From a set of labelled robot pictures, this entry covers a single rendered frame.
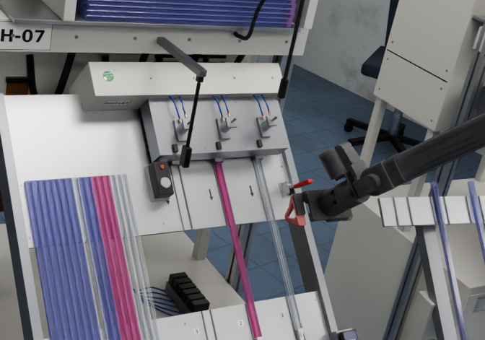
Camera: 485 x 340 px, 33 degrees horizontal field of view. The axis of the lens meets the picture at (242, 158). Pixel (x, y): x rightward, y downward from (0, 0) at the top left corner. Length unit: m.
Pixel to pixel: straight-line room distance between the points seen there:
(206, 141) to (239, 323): 0.41
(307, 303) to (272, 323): 0.11
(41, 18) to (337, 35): 4.73
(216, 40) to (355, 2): 4.31
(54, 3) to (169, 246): 0.97
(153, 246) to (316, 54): 4.16
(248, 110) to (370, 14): 4.19
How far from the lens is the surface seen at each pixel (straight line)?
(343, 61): 6.26
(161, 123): 1.82
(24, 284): 1.66
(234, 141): 1.89
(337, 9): 6.28
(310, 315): 1.94
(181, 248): 2.45
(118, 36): 1.79
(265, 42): 1.97
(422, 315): 2.13
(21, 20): 1.67
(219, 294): 2.29
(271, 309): 1.88
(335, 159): 1.66
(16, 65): 1.91
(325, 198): 1.72
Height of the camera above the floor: 1.87
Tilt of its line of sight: 24 degrees down
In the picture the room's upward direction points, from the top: 12 degrees clockwise
